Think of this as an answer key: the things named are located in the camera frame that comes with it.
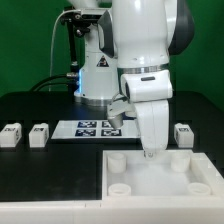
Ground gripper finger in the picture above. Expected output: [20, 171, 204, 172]
[144, 151, 155, 160]

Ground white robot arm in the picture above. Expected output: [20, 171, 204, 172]
[68, 0, 194, 158]

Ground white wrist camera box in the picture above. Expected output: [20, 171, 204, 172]
[120, 70, 173, 103]

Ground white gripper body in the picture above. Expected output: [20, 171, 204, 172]
[134, 100, 169, 151]

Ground black camera on stand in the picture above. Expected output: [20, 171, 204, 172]
[60, 7, 110, 69]

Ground white L-shaped fence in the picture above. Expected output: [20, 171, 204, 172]
[0, 152, 224, 224]

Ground black base cables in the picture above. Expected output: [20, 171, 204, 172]
[29, 71, 81, 92]

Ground white square tabletop tray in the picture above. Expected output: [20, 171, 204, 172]
[102, 150, 224, 199]

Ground white marker sheet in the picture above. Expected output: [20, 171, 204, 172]
[52, 120, 139, 140]

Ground white thin cable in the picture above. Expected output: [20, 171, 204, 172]
[48, 8, 82, 92]

